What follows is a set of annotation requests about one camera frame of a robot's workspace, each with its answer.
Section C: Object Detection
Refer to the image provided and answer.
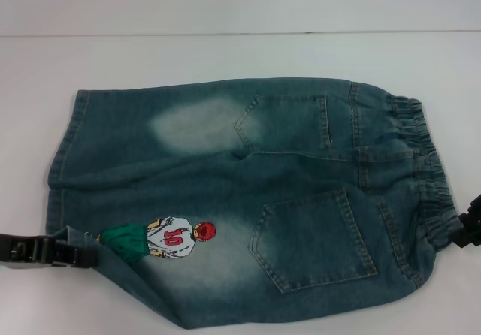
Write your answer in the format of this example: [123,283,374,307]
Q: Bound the blue denim shorts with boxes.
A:
[44,76,465,332]

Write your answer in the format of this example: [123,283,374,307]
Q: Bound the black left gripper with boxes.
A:
[0,234,97,270]

